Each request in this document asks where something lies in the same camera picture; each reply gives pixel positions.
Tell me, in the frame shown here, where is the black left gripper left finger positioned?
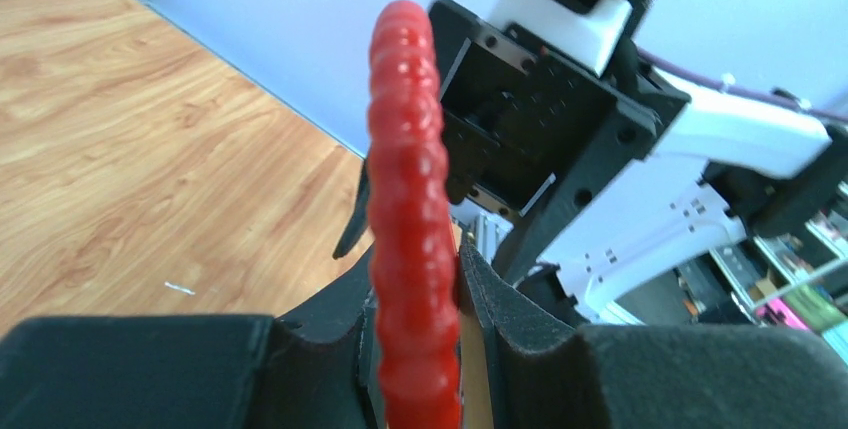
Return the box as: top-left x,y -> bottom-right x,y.
1,256 -> 385,428

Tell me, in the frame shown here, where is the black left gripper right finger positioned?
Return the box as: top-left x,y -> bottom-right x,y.
458,242 -> 847,428

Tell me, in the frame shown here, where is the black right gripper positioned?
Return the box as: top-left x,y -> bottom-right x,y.
422,0 -> 690,282

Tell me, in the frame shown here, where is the red cable lock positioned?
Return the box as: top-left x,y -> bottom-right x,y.
367,0 -> 461,428

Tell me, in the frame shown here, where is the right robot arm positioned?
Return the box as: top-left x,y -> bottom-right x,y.
428,0 -> 847,322

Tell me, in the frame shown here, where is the storage shelf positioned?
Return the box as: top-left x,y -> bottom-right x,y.
602,182 -> 847,358

